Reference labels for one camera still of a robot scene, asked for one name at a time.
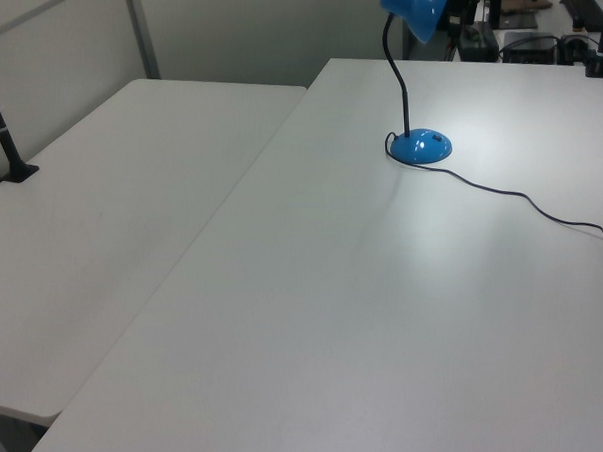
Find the blue gooseneck desk lamp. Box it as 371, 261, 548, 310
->
377, 0, 458, 166

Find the black box with green light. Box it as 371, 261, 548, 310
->
455, 20, 501, 63

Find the black computer case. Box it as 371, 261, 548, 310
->
499, 29, 562, 67

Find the black lamp power cable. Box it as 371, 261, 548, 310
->
383, 122, 603, 285

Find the black camera pole with clamp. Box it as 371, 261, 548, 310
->
0, 40, 41, 186

